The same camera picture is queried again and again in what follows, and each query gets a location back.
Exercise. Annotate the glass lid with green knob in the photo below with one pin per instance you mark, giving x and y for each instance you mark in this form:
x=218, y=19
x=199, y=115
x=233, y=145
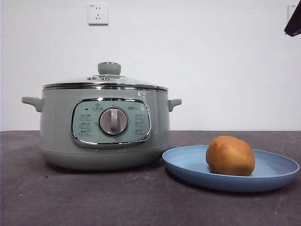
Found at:
x=109, y=68

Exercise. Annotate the white wall socket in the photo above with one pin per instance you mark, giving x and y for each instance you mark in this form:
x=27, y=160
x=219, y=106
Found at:
x=290, y=11
x=98, y=14

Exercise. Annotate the blue round plate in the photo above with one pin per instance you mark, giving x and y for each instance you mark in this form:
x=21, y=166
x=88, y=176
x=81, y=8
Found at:
x=183, y=162

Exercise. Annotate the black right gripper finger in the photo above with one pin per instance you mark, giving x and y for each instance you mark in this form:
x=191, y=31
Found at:
x=295, y=21

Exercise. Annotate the brown potato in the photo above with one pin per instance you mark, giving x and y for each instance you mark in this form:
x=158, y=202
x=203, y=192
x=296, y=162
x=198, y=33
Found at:
x=230, y=156

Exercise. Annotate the pale green electric steamer pot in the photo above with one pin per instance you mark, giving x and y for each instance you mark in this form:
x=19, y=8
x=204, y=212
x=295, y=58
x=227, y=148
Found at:
x=58, y=141

